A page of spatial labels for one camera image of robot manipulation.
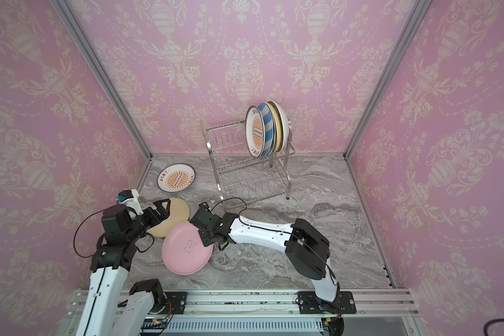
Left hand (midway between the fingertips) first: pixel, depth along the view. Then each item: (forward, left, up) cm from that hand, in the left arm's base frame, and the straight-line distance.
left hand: (163, 205), depth 76 cm
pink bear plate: (-10, -6, -16) cm, 20 cm away
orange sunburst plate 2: (+27, -33, +13) cm, 45 cm away
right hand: (-5, -15, -12) cm, 20 cm away
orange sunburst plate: (+30, +9, -20) cm, 37 cm away
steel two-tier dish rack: (+27, -27, -17) cm, 41 cm away
